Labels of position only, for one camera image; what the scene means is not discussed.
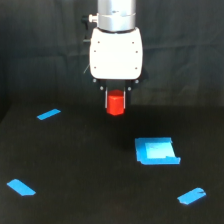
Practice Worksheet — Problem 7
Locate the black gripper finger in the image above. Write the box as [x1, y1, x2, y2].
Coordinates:
[123, 88, 126, 109]
[105, 87, 108, 109]

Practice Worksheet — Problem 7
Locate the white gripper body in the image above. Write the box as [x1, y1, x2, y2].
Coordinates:
[89, 28, 143, 90]

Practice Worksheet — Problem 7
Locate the red hexagonal block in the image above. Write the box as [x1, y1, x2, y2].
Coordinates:
[107, 90, 124, 116]

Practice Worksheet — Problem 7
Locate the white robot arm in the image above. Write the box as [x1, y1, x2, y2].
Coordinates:
[81, 0, 143, 116]

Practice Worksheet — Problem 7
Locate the blue tape strip back left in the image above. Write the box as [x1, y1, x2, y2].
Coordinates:
[37, 109, 61, 120]

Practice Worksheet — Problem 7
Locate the blue tape strip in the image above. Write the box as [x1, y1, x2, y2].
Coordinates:
[177, 187, 206, 205]
[7, 179, 36, 196]
[37, 109, 61, 120]

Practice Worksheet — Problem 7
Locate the blue taped square marker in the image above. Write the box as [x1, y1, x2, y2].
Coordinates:
[135, 137, 181, 165]

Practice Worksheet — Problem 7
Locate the blue tape strip front right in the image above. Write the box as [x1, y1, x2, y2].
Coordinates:
[177, 187, 206, 205]

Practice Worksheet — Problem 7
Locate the blue tape strip front left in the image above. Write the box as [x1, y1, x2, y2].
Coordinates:
[7, 179, 36, 196]

